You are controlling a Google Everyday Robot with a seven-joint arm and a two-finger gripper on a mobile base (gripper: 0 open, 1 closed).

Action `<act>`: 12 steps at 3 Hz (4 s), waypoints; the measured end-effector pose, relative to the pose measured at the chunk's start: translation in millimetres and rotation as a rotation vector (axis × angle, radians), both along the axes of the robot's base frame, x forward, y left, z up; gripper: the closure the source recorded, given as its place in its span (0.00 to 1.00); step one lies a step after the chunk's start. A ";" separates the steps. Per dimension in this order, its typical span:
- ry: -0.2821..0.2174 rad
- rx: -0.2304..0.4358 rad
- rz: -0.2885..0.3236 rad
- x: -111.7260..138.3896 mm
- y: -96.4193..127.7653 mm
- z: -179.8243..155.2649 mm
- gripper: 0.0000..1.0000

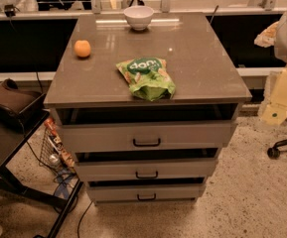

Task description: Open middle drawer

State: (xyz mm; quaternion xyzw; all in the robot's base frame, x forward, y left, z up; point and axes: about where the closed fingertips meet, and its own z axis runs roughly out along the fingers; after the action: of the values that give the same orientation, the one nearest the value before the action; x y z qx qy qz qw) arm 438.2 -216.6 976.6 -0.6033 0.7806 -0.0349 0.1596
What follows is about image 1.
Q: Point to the wire basket with snacks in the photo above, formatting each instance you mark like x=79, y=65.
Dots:
x=54, y=153

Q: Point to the grey drawer cabinet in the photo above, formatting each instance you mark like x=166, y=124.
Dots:
x=92, y=91

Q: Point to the black power adapter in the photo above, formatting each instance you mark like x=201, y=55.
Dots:
x=9, y=10

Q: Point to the green chip bag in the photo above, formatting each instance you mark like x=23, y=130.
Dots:
x=147, y=78

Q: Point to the grey drawer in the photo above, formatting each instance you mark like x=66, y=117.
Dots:
x=146, y=136
x=145, y=192
x=159, y=169

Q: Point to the brown padded case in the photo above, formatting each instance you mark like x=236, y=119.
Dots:
x=17, y=107

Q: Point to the white bowl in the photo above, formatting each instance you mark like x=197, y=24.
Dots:
x=138, y=17

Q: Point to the black side table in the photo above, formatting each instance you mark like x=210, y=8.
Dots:
x=11, y=142

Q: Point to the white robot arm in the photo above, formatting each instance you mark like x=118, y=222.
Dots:
x=273, y=109

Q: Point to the orange fruit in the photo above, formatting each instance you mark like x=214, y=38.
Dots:
x=82, y=48

